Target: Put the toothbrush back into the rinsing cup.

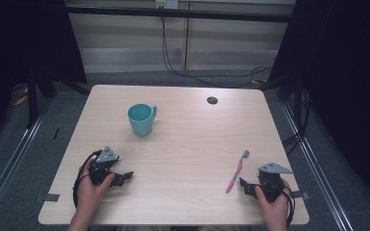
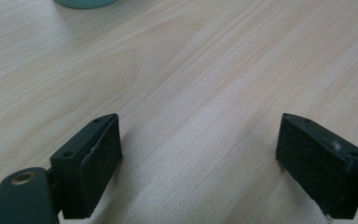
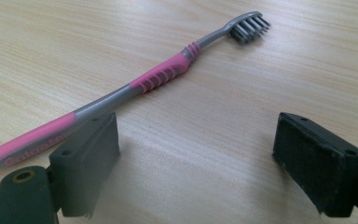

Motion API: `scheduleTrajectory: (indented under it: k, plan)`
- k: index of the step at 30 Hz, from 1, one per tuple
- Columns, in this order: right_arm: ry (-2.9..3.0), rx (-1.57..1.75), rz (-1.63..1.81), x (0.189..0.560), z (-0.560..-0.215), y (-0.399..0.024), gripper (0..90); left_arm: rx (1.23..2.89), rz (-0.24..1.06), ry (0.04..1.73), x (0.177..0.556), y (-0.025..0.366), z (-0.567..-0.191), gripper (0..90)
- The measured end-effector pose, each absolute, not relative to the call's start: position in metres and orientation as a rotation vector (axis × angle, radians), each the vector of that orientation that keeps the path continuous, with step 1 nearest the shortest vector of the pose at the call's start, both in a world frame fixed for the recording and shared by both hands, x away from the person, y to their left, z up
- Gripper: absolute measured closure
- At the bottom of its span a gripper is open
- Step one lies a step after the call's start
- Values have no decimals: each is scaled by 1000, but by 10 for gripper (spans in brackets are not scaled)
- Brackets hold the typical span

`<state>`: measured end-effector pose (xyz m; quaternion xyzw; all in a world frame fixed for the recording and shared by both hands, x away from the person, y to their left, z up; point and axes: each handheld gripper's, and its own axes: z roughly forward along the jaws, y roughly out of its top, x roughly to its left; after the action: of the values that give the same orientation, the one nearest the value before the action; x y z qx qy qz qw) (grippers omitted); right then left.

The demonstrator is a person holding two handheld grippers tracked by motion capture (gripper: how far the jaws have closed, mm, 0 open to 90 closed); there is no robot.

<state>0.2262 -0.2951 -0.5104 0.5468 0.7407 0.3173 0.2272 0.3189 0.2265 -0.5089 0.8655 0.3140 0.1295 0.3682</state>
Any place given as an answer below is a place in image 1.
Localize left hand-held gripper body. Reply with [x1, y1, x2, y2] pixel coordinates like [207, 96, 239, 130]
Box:
[88, 145, 121, 187]

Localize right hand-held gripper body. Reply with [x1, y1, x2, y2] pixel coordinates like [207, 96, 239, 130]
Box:
[255, 162, 294, 204]

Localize pink toothbrush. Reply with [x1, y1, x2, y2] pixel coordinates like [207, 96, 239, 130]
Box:
[225, 149, 251, 194]

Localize teal cup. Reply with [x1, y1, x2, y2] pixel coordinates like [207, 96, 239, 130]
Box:
[127, 103, 158, 139]

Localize person's right hand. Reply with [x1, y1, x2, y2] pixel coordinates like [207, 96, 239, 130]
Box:
[253, 178, 293, 227]

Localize person's left hand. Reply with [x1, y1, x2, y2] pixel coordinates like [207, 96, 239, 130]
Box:
[76, 158, 116, 217]

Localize grey tape strip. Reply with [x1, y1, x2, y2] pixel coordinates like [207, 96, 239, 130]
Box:
[42, 192, 61, 203]
[290, 190, 310, 200]

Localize black metal stand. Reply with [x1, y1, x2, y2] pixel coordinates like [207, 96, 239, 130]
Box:
[259, 71, 306, 129]
[25, 65, 91, 129]

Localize yellow floor scrap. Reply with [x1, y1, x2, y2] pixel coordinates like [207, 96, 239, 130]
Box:
[13, 87, 29, 107]

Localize black curtain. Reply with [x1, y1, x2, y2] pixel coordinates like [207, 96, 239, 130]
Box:
[0, 0, 89, 152]
[268, 0, 370, 213]

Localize black horizontal bar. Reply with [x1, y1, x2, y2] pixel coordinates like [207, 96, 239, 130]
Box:
[65, 4, 294, 24]

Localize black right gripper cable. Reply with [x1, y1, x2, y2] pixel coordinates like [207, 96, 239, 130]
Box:
[281, 183, 297, 228]

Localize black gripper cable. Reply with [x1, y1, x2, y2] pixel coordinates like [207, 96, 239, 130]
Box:
[72, 149, 103, 210]
[281, 183, 297, 228]

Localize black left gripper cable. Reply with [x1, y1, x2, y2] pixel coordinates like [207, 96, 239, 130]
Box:
[72, 149, 103, 210]

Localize metal floor rail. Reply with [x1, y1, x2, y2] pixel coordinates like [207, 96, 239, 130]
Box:
[280, 101, 355, 231]
[0, 99, 54, 222]

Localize black floor cables bundle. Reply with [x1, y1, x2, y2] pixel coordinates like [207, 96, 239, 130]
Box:
[281, 90, 313, 156]

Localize black hanging wall cable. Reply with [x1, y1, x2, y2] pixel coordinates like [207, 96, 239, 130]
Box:
[159, 14, 274, 89]

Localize white wall socket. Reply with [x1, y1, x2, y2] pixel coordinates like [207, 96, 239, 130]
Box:
[154, 0, 179, 10]

